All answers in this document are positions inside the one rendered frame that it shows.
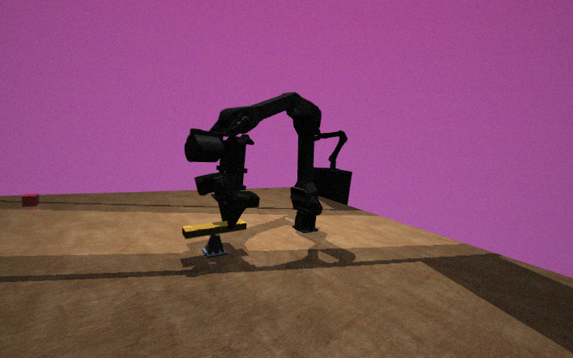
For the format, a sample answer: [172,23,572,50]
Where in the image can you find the yellow bar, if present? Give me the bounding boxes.
[182,219,246,239]

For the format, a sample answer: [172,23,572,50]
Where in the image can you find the small red block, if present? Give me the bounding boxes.
[22,194,39,207]

